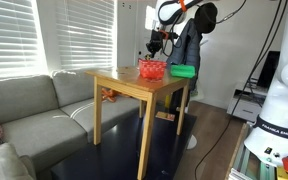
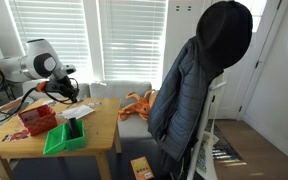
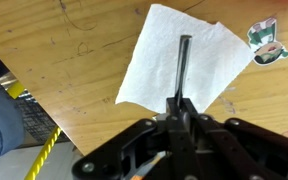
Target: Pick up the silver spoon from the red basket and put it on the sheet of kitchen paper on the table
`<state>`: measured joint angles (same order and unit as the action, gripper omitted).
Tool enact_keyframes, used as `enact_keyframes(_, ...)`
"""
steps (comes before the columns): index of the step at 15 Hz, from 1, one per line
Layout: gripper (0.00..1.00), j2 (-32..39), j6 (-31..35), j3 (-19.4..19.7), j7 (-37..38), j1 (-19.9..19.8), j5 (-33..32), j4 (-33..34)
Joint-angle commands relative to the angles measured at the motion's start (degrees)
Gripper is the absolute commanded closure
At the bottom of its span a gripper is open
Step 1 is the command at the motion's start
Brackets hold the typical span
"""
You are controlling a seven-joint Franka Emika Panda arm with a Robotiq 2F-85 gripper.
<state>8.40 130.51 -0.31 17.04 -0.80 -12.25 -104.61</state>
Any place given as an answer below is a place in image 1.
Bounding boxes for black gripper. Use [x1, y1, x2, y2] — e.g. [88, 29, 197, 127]
[144, 29, 167, 61]

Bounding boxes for red woven basket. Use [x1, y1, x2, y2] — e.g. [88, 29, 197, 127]
[137, 58, 168, 81]

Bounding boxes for white door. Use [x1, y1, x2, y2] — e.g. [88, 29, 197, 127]
[134, 0, 159, 65]

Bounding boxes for light wooden table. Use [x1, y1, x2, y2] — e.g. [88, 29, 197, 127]
[85, 65, 191, 180]

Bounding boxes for blue-grey puffer jacket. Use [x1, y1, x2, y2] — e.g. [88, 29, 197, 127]
[166, 17, 204, 92]

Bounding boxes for green plastic container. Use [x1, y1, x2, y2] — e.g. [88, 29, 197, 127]
[169, 63, 197, 80]

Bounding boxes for orange octopus plush toy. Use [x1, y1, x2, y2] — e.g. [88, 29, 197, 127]
[100, 86, 119, 103]

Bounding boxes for orange flat box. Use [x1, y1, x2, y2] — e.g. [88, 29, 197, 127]
[155, 110, 176, 122]

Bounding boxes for white window blind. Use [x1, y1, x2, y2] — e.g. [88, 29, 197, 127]
[55, 0, 117, 72]
[0, 0, 41, 80]

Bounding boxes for black hat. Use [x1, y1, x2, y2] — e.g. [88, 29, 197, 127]
[194, 2, 219, 35]

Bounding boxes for dark blue rug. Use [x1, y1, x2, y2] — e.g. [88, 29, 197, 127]
[50, 109, 198, 180]

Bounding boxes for white media cabinet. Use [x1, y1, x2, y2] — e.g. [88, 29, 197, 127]
[226, 81, 273, 124]

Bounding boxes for black monitor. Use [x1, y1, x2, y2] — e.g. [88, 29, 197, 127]
[256, 50, 282, 90]

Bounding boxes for grey fabric sofa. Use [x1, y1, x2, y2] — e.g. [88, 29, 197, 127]
[0, 68, 142, 180]

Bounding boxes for grey cushion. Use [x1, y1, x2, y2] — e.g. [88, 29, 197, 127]
[0, 142, 36, 180]

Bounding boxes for orange cable strap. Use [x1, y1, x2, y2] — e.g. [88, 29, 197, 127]
[159, 30, 169, 41]

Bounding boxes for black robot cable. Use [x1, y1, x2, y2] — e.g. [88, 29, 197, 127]
[215, 0, 249, 25]

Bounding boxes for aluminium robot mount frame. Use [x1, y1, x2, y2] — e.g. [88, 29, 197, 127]
[228, 145, 279, 180]

